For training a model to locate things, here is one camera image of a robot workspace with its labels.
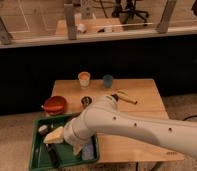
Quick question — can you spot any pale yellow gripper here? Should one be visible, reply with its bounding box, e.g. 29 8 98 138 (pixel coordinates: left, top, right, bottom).
44 126 64 144

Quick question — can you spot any black handled dish brush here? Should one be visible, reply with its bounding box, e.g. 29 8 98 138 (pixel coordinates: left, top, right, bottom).
38 125 60 169

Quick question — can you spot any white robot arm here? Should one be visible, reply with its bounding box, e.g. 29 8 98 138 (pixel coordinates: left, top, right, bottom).
44 95 197 158

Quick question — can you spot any red bowl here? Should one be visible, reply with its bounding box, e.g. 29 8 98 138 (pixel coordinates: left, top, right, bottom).
41 96 67 116

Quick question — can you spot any green plastic tray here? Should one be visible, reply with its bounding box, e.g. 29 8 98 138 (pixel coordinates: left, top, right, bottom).
29 115 100 171

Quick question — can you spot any blue sponge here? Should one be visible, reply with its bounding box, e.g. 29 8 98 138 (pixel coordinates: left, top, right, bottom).
82 144 94 160

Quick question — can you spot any small metal cup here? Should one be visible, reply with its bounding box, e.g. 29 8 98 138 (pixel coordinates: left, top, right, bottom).
81 96 92 108

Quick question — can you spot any orange white cup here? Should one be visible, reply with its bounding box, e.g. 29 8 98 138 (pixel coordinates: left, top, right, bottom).
78 72 91 88

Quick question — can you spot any black rectangular block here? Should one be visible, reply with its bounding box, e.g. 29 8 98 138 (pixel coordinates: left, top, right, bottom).
111 94 119 102

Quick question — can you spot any blue cup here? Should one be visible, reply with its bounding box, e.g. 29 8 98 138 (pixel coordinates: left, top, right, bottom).
102 74 114 88

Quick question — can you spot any yellow banana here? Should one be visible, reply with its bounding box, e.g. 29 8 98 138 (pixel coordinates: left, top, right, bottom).
116 91 137 105

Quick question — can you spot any black office chair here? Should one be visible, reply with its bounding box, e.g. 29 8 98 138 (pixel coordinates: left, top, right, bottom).
112 0 149 26

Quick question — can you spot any black cable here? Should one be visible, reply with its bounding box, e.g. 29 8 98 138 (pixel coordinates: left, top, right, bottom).
182 114 197 122

